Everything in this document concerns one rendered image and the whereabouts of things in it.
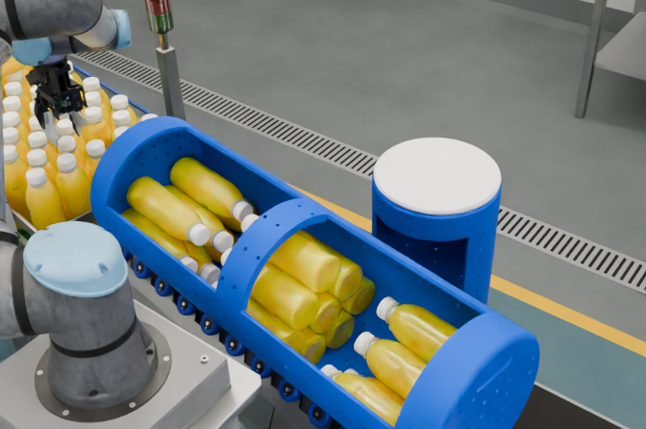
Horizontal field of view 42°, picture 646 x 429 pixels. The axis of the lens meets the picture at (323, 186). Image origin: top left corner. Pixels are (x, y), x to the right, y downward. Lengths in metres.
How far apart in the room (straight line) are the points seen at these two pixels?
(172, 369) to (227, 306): 0.24
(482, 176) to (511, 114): 2.19
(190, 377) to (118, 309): 0.16
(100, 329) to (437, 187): 0.92
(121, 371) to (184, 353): 0.11
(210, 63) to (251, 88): 0.36
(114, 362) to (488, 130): 2.95
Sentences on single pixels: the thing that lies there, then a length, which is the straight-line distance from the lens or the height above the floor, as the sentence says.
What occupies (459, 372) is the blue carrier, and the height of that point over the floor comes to 1.22.
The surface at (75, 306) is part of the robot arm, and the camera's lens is 1.08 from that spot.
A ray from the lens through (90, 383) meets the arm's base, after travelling 1.18.
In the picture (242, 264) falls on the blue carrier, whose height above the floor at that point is 1.19.
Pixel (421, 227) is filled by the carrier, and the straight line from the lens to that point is 1.76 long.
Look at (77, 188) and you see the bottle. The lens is 1.89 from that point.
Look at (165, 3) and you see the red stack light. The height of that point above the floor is 1.24.
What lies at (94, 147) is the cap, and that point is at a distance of 1.90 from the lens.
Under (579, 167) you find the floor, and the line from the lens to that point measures 3.73.
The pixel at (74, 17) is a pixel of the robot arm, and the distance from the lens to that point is 1.28.
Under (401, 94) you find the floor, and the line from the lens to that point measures 4.13.
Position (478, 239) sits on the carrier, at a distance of 1.83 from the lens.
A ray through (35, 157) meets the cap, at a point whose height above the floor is 1.10.
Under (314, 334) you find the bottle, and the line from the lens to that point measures 1.49.
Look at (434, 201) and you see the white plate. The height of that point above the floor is 1.04.
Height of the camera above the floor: 2.12
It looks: 37 degrees down
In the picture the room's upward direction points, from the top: 2 degrees counter-clockwise
